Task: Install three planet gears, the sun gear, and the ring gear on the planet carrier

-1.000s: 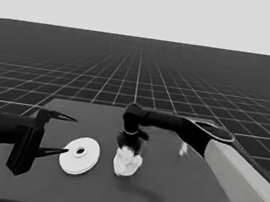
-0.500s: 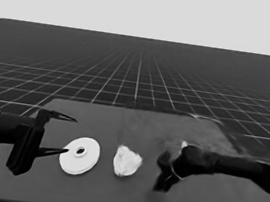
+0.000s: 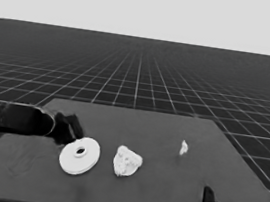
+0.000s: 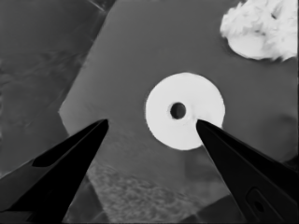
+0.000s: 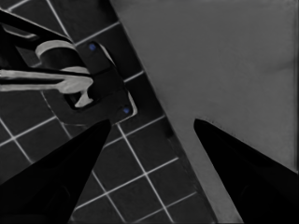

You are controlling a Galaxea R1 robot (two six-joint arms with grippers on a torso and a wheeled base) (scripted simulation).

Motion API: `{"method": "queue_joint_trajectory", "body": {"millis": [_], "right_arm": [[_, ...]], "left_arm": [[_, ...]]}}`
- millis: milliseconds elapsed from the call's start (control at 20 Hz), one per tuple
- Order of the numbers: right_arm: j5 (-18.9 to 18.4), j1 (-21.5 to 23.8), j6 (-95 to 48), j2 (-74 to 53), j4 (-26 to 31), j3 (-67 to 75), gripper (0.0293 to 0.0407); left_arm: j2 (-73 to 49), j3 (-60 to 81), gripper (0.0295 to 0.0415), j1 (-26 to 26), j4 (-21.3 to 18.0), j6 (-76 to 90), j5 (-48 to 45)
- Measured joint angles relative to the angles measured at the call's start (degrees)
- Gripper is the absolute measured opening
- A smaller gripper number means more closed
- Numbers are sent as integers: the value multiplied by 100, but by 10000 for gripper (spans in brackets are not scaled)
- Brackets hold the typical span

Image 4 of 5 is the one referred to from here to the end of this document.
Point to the round white carrier with pins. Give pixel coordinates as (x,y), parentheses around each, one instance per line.
(249,49)

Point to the large thick white disc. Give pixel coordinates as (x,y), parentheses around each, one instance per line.
(187,87)

